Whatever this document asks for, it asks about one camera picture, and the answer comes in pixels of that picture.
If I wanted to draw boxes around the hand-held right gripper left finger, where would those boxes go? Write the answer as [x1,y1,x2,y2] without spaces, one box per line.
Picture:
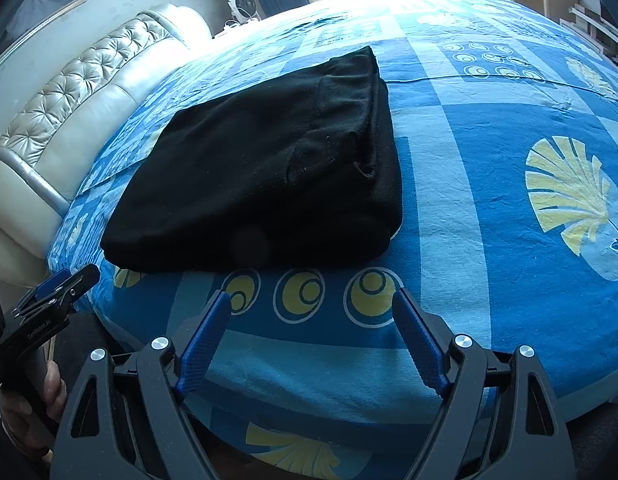
[49,290,233,480]

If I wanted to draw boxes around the blue patterned bed sheet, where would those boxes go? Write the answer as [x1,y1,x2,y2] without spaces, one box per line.
[46,0,618,480]

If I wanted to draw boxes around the white rack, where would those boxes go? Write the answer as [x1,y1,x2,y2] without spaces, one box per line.
[559,2,618,69]

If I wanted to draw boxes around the cream leather tufted headboard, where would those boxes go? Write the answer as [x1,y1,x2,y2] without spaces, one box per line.
[0,2,213,222]

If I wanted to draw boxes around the white fan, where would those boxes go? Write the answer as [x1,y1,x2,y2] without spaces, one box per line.
[225,0,264,27]

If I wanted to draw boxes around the framed wall picture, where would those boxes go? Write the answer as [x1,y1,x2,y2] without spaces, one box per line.
[0,0,88,77]

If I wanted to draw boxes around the person's left hand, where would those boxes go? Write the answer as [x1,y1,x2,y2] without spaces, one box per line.
[0,360,68,456]

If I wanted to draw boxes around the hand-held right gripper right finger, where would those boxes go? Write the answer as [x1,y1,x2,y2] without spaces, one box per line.
[392,287,578,480]

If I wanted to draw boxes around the black pants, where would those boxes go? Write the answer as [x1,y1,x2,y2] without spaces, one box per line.
[100,45,405,274]

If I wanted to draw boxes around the cream bed frame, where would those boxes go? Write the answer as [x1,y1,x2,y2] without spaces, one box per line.
[0,217,56,291]

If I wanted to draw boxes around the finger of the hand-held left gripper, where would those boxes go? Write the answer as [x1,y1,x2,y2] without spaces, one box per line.
[35,268,74,302]
[16,263,101,319]

